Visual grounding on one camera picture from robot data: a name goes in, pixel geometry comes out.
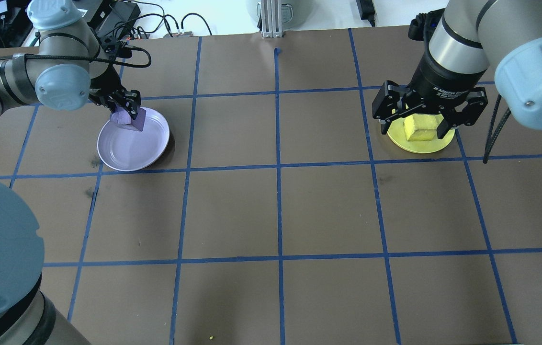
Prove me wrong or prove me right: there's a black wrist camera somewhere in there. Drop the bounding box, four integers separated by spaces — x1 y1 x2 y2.
99 36 134 60
407 9 444 41

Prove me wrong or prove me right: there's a black power strip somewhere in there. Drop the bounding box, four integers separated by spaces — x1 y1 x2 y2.
120 28 196 40

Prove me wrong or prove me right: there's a purple plate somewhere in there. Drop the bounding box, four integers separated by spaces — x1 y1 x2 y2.
97 107 170 172

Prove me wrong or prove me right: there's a yellow plate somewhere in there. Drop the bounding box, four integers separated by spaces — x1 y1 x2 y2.
386 113 456 154

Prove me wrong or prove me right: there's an aluminium camera post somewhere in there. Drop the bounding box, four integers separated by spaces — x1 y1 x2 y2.
258 0 284 39

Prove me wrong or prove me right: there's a black braided camera cable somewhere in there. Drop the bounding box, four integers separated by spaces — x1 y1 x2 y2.
483 93 512 164
10 41 153 69

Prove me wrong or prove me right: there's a yellow foam block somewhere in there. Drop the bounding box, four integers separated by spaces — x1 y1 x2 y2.
404 115 439 142

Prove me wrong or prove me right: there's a black power adapter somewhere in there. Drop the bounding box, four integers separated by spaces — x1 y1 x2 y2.
356 0 378 28
84 0 141 33

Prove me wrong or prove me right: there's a purple foam block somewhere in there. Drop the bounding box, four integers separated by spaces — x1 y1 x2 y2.
110 106 147 132

